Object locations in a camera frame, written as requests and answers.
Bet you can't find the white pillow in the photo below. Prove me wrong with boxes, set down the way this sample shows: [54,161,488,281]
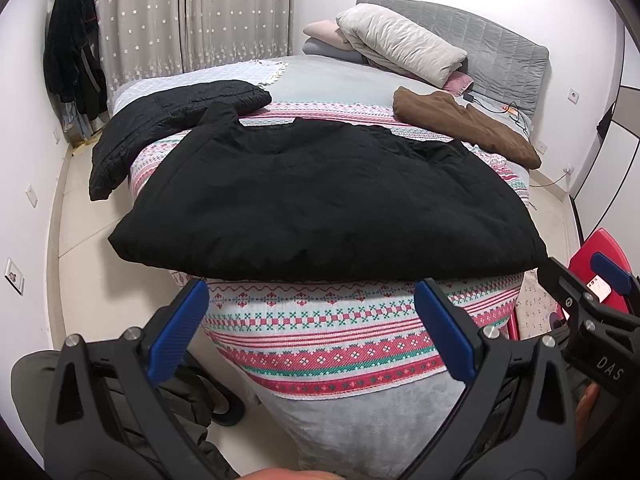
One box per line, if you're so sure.
[336,3,468,88]

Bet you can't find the person's left hand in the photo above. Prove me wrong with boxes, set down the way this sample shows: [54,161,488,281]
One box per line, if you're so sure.
[240,468,346,480]

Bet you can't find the black cable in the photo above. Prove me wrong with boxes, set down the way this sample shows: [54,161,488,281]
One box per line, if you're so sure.
[470,100,533,136]

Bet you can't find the black strap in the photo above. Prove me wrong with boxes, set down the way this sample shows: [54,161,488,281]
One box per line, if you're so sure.
[210,385,247,427]

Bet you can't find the light blue hanging cloth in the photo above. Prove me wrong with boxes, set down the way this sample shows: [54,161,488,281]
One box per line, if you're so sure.
[62,100,101,151]

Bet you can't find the grey star-patterned curtain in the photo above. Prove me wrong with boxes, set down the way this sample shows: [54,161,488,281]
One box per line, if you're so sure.
[185,0,297,73]
[87,0,189,88]

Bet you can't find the brown garment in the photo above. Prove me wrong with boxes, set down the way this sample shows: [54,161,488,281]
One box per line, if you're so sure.
[392,87,542,170]

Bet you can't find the bed with grey sheet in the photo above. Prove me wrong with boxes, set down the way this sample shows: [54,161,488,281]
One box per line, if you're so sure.
[112,52,538,478]

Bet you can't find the grey pillow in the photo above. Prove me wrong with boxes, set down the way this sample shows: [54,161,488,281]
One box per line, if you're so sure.
[301,37,366,63]

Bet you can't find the light pink pillow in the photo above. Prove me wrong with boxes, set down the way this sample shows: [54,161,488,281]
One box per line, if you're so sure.
[303,20,351,51]

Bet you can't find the red green patterned blanket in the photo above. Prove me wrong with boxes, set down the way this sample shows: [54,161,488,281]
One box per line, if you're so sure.
[127,101,531,401]

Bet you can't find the white floral cloth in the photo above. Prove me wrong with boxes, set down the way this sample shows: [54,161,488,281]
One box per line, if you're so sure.
[515,267,556,341]

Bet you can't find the pink quilted pouch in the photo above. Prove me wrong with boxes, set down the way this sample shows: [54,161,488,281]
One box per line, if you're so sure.
[442,71,475,97]

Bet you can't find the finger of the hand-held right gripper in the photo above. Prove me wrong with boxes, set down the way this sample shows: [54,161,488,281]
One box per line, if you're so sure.
[537,257,596,311]
[590,252,640,311]

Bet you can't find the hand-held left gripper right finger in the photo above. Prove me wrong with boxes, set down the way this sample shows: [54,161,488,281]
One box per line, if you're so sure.
[405,278,578,480]

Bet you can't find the black long coat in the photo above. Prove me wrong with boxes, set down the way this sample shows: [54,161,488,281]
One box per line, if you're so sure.
[107,102,548,281]

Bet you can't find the white wardrobe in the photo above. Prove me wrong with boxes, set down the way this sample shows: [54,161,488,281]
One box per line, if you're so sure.
[570,25,640,241]

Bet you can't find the person's right hand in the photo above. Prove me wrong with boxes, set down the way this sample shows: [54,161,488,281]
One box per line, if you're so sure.
[575,382,601,441]

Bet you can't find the black quilted jacket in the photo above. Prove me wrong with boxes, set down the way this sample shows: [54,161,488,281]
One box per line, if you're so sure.
[89,80,272,202]

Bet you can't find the red plastic chair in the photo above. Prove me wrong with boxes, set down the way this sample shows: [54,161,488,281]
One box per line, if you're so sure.
[507,227,640,341]

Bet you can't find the olive green trousers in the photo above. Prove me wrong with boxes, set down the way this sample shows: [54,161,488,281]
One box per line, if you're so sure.
[10,350,236,480]

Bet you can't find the dark hanging clothes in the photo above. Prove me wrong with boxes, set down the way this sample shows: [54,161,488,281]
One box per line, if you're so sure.
[42,0,108,121]

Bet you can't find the grey padded headboard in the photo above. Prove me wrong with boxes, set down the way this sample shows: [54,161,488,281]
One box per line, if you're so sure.
[356,0,550,121]

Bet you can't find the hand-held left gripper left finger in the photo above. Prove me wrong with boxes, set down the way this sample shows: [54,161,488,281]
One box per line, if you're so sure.
[42,280,231,480]

